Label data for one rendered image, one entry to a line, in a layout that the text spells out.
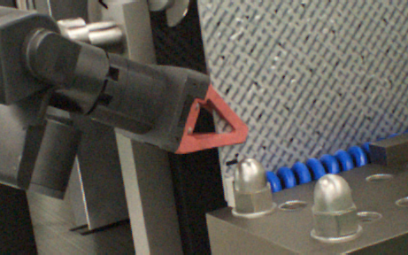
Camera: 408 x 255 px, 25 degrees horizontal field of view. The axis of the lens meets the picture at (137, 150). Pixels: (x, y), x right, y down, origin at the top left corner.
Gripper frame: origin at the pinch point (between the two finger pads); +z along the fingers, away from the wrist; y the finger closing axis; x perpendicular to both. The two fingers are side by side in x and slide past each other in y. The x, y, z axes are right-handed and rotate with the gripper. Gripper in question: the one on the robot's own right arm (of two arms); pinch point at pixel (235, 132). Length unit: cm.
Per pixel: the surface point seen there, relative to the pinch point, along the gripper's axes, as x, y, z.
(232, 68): 5.1, 0.2, -2.5
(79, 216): -15.4, -41.2, 6.4
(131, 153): -4.7, -8.0, -5.3
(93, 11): 8.3, -22.9, -7.5
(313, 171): -1.2, 3.0, 7.0
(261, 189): -4.0, 8.3, -1.3
